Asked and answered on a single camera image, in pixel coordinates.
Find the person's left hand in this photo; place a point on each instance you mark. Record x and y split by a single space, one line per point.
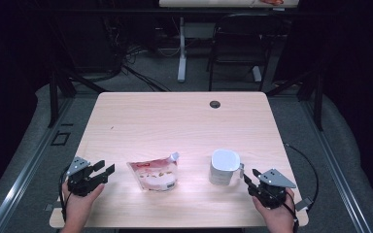
77 208

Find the person's right hand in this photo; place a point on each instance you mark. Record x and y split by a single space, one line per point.
278 220

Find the gray table edge clip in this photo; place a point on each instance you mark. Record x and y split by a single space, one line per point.
49 207

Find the white lidded plastic pitcher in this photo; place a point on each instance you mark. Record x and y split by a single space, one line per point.
223 161

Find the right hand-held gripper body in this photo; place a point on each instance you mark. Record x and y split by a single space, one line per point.
270 192

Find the dark curtain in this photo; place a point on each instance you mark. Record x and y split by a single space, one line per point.
6 81
362 81

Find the metal floor rail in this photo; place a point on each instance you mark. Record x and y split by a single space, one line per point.
22 174
340 174

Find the black chair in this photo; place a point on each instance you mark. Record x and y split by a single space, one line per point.
243 39

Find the wooden desk with white legs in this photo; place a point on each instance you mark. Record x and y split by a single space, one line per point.
182 48

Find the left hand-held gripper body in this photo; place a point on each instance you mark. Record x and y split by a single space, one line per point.
81 184

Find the red and white refill pouch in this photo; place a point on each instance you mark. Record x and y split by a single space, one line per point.
155 176

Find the black metal stand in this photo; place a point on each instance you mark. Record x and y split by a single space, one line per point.
53 97
319 103

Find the orange object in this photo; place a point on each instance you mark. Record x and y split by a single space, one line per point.
272 2

